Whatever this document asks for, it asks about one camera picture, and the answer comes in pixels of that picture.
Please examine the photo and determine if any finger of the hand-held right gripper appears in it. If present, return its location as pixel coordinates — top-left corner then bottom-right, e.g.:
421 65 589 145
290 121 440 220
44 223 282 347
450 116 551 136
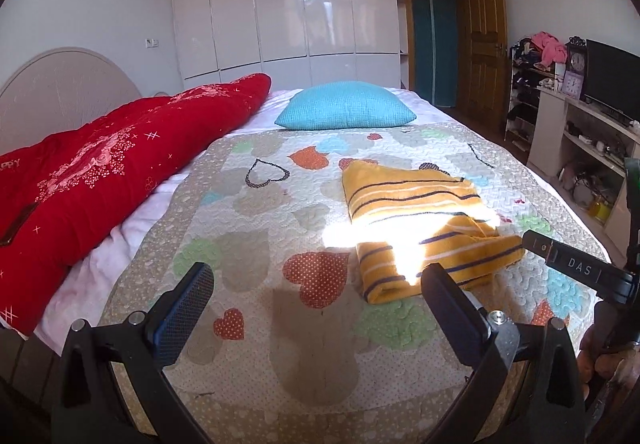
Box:
521 229 637 301

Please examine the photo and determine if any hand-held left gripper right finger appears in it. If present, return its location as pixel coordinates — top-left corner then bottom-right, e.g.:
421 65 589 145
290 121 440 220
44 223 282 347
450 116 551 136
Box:
420 262 589 444

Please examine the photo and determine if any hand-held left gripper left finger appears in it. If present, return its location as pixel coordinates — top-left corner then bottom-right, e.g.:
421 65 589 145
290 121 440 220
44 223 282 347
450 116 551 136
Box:
50 261 216 444

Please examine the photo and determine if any yellow striped sweater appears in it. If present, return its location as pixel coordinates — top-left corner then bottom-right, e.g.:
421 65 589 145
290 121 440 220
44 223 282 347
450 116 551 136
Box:
341 159 526 306

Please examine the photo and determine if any person's right hand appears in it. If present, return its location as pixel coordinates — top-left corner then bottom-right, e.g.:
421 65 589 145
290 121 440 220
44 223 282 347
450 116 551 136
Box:
577 319 640 406

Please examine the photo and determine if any yellow container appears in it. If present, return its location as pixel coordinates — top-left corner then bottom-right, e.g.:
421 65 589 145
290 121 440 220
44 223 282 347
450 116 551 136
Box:
590 196 614 224

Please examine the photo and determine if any white bed sheet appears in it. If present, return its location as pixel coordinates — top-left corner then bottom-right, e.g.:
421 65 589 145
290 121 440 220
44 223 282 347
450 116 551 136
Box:
37 88 437 356

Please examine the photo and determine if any white cabinet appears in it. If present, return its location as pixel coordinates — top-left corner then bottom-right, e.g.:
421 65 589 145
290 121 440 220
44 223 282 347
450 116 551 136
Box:
527 86 640 238

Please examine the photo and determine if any heart patterned quilt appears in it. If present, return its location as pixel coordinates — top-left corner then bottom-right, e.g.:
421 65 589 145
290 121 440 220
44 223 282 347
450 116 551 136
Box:
96 120 614 444

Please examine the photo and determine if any red printed blanket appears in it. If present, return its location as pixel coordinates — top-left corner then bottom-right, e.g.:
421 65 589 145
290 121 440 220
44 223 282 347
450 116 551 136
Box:
0 72 273 338

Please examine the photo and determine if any white shoe rack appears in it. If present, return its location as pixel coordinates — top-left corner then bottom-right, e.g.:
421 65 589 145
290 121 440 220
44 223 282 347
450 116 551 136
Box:
504 37 569 153

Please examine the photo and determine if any black television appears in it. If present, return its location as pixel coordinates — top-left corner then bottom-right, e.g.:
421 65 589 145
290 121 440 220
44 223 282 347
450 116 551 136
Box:
582 38 640 119

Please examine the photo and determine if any black ornate clock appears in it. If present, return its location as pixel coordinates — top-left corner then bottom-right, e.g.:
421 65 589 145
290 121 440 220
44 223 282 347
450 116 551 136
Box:
564 36 589 76

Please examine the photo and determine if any pink clothing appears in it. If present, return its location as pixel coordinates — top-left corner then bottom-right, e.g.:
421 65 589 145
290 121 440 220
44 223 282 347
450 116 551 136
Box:
530 31 569 67

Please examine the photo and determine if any blue pillow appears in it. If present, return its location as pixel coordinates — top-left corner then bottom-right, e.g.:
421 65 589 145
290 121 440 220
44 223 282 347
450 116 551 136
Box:
273 80 417 131

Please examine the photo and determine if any brown wooden door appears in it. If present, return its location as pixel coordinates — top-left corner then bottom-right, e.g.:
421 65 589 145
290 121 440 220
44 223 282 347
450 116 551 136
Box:
459 0 509 131

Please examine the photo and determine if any beige round headboard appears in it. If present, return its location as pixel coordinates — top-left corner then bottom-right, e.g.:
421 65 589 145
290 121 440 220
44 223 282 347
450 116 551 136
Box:
0 47 144 156

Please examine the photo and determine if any teal door curtain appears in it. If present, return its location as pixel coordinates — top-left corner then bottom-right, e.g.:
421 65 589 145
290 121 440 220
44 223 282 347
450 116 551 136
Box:
407 0 459 109

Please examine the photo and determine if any dark wooden bed frame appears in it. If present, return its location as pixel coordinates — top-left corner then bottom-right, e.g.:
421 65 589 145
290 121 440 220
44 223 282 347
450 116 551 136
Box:
0 323 68 397

